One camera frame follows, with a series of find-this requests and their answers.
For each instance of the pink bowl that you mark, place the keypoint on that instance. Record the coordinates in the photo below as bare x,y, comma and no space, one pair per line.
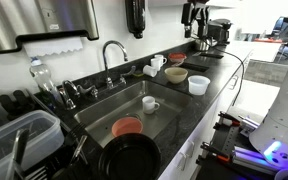
127,127

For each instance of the silver metal cylinder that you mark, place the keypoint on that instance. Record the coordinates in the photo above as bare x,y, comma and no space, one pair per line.
249,122

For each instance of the steel pot by coffee maker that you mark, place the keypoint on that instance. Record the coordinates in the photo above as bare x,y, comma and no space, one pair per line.
201,45

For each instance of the yellow green sponge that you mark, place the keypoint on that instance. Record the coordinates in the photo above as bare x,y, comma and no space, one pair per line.
138,74

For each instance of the black frying pan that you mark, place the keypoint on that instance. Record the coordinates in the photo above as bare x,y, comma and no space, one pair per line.
130,160

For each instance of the white base cabinet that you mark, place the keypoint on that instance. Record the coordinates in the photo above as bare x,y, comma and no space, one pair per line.
204,133

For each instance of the small chrome tap lever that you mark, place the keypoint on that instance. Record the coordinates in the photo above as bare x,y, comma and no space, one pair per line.
89,90

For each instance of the chrome gooseneck faucet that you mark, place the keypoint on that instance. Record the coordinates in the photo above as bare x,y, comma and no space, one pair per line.
105,63

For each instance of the metal tongs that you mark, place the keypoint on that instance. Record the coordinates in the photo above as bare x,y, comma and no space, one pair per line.
79,148

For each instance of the black coffee maker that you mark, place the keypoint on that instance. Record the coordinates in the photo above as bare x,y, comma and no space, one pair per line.
219,30

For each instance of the blue office chair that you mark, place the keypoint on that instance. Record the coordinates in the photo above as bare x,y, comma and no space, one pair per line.
278,25

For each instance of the beige bowl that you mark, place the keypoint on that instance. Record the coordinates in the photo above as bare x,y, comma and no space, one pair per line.
176,76

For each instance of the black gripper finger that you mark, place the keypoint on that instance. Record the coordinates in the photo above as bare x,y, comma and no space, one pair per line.
202,25
186,20

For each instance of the white paper towel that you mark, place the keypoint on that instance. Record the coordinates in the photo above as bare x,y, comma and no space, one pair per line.
50,46

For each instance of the black robot cart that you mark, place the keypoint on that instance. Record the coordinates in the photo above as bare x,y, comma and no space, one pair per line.
229,140

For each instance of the clear plastic storage container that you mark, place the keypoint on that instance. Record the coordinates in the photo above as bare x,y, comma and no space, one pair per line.
24,140

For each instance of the black peg drying rack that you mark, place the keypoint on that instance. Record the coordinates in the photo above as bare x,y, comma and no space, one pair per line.
15,103

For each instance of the clear plastic water bottle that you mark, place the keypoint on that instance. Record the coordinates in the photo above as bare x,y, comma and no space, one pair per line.
42,75

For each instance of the stainless steel sink basin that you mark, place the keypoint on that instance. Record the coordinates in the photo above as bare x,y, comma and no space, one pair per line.
117,106

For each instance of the white upright mug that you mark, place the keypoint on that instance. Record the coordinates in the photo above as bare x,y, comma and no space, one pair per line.
155,64
160,59

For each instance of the black kitchen utensil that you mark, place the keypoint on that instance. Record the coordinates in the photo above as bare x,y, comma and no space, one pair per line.
19,146

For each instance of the red black clamp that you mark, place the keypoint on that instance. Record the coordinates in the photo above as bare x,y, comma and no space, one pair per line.
215,153
229,120

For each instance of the white mug lying sideways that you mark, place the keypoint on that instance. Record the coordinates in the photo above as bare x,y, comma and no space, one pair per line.
149,71

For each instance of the aluminium profile bar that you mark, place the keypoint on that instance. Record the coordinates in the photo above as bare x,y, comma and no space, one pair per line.
254,160

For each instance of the steel paper towel dispenser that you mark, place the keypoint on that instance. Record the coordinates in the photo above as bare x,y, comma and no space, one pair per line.
17,20

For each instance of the small chrome tap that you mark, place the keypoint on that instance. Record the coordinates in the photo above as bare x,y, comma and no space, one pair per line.
69,96

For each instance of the chrome faucet lever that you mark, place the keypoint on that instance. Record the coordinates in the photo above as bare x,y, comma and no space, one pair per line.
128,72

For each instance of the black dish rack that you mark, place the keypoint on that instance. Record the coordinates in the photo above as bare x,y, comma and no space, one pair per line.
74,130

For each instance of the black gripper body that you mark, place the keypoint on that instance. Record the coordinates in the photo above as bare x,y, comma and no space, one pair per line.
199,4

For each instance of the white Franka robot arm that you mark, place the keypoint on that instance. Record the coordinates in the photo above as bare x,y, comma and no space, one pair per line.
284,116

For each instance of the red flat tray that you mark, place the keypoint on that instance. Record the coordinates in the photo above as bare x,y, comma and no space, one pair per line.
267,40

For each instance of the translucent plastic cup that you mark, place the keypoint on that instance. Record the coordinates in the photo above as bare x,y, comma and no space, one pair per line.
198,86

